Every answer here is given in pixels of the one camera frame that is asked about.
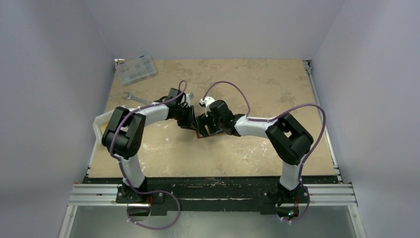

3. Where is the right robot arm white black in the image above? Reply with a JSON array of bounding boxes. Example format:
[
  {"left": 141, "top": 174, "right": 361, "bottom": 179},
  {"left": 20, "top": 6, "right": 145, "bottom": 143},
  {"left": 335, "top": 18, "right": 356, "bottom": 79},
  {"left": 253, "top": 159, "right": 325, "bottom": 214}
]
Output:
[{"left": 199, "top": 97, "right": 314, "bottom": 205}]

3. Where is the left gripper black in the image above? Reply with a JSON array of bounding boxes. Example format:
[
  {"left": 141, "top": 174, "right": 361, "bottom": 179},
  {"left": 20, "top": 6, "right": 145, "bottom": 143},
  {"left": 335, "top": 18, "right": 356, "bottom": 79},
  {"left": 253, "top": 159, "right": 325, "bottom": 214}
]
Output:
[{"left": 175, "top": 105, "right": 198, "bottom": 131}]

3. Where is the silver open-end wrench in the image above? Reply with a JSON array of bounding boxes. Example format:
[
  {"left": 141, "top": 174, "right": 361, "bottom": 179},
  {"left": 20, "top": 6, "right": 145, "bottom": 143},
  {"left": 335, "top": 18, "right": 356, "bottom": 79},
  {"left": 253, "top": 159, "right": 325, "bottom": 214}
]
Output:
[{"left": 122, "top": 91, "right": 151, "bottom": 105}]

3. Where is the white plastic card tray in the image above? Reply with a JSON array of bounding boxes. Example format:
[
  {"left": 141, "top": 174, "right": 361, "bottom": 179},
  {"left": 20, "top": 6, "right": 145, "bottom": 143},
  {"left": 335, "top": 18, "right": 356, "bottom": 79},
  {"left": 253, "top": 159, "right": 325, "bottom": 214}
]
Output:
[{"left": 92, "top": 105, "right": 127, "bottom": 145}]

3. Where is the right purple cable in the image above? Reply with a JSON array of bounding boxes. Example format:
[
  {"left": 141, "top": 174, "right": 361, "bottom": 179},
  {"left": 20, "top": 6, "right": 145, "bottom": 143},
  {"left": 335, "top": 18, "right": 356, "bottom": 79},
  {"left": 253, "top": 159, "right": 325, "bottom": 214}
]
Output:
[{"left": 202, "top": 81, "right": 327, "bottom": 224}]

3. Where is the purple cable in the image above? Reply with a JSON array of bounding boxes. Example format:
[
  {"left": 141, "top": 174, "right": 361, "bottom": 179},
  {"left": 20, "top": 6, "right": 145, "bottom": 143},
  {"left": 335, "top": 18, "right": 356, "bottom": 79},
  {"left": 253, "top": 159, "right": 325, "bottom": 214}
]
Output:
[
  {"left": 202, "top": 81, "right": 327, "bottom": 224},
  {"left": 109, "top": 80, "right": 188, "bottom": 231}
]

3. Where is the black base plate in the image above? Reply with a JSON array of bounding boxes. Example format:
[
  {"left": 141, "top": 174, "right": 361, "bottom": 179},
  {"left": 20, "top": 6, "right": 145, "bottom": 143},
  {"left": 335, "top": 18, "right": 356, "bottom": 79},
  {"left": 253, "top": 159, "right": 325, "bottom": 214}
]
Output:
[{"left": 82, "top": 176, "right": 339, "bottom": 218}]

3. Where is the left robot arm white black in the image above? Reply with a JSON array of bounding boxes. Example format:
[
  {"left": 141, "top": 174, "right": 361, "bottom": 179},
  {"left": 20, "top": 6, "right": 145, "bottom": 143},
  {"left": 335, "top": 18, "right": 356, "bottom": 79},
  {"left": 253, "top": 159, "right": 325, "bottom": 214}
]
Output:
[{"left": 101, "top": 88, "right": 198, "bottom": 203}]

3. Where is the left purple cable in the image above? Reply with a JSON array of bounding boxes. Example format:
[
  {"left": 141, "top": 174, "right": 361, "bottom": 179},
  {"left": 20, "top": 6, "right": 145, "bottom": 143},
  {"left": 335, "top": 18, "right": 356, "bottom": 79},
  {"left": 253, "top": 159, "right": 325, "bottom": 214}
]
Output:
[{"left": 109, "top": 80, "right": 188, "bottom": 231}]

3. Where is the clear plastic organizer box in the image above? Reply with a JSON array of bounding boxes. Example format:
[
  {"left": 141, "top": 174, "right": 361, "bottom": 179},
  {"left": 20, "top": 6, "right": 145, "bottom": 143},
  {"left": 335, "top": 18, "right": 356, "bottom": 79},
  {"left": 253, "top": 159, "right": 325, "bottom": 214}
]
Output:
[{"left": 115, "top": 55, "right": 157, "bottom": 86}]

